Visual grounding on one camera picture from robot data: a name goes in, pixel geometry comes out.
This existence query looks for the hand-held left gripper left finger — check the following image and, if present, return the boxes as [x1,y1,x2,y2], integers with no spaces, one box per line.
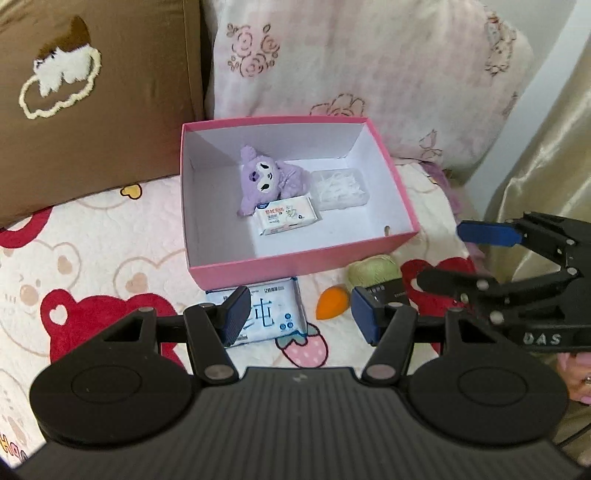
[99,286,252,384]

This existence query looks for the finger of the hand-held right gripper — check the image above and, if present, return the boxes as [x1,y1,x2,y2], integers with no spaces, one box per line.
[457,212,591,273]
[417,268,578,324]

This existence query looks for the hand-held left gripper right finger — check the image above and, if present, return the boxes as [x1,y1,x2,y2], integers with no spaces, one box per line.
[351,286,497,384]

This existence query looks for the orange makeup sponge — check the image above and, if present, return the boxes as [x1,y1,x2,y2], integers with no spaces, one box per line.
[315,285,352,321]

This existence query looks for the blue wet wipes pack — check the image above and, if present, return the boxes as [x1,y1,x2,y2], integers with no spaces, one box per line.
[204,276,309,348]

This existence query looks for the green yarn ball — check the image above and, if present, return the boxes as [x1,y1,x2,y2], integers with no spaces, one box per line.
[347,254,411,308]

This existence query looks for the pink cardboard box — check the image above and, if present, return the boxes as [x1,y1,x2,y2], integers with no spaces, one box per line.
[180,115,421,291]

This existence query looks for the small white wipes pack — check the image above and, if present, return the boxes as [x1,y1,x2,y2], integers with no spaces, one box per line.
[255,195,322,237]

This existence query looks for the clear floss pick box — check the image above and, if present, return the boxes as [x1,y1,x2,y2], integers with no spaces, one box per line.
[309,168,370,212]

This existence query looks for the purple plush toy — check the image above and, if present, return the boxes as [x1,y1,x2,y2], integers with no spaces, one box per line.
[237,145,311,217]

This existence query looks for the person's right hand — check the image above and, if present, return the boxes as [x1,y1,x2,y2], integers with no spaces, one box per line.
[556,353,591,403]

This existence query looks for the gold curtain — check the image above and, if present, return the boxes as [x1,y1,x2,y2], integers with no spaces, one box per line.
[466,65,591,287]

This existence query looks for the red bear printed blanket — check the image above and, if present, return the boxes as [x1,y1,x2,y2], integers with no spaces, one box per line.
[0,161,485,472]

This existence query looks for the pink floral pillow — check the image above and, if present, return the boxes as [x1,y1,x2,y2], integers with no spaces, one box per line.
[198,0,536,181]

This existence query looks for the brown pillow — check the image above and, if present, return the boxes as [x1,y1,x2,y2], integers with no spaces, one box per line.
[0,0,206,229]

